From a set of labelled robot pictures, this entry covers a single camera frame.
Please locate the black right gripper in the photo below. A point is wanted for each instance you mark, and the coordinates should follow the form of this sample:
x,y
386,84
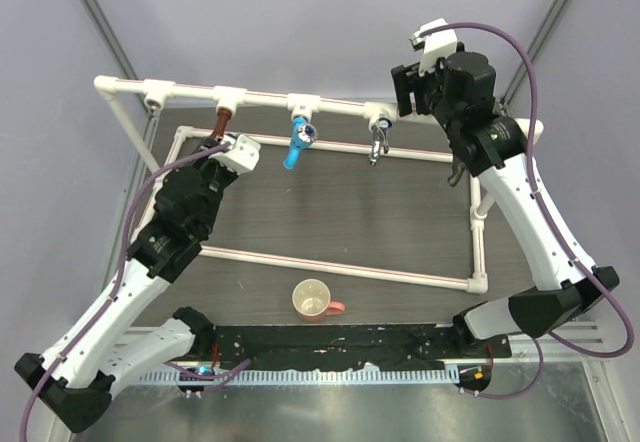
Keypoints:
x,y
403,81

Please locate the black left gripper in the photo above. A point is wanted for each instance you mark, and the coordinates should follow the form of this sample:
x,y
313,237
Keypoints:
x,y
210,161

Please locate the brown faucet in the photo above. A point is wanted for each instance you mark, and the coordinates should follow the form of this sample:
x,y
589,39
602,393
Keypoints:
x,y
224,115

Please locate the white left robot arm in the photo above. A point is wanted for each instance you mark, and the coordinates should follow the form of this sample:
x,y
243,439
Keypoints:
x,y
79,376

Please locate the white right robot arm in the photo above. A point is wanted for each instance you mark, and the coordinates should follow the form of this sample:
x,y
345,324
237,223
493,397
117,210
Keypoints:
x,y
566,285

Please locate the chrome faucet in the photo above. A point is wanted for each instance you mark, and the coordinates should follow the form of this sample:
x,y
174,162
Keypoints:
x,y
380,139

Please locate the blue plastic faucet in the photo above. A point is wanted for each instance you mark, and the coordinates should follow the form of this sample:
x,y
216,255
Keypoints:
x,y
304,134

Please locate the dark bronze lever faucet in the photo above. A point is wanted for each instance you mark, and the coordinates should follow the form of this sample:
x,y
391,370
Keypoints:
x,y
460,169

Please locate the pink mug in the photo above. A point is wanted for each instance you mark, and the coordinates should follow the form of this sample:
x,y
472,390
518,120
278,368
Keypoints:
x,y
312,301

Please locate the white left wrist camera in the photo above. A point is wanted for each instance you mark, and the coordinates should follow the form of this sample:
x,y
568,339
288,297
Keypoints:
x,y
241,155

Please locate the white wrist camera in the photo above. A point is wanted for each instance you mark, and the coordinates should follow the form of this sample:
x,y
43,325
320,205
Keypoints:
x,y
438,45
241,155

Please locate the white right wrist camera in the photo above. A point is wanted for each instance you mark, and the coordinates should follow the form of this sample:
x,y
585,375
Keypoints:
x,y
438,45

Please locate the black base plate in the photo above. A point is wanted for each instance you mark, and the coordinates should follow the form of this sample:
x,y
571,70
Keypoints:
x,y
341,347

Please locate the slotted cable duct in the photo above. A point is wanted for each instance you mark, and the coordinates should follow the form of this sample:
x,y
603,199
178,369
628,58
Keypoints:
x,y
368,375

